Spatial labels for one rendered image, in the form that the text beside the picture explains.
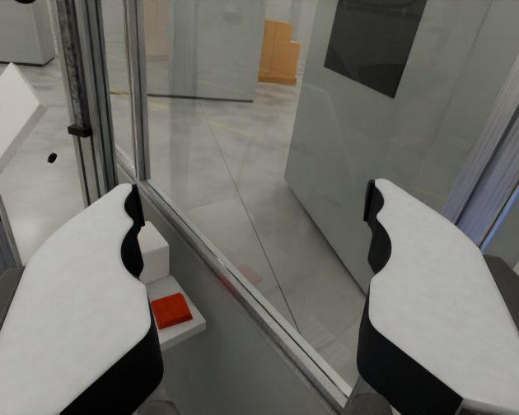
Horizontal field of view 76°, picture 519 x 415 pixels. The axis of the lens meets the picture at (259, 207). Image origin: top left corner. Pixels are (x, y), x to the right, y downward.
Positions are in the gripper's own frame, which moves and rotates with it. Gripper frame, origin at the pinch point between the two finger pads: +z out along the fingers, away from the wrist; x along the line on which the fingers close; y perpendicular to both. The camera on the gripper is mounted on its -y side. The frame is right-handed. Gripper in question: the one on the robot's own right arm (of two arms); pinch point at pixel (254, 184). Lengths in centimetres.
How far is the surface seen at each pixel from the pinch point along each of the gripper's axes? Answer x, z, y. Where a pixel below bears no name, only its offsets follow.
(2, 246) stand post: -43, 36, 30
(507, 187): 21.3, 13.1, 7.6
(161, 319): -21, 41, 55
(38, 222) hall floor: -150, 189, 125
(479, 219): 20.4, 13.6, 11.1
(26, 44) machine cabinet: -386, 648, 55
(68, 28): -38, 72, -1
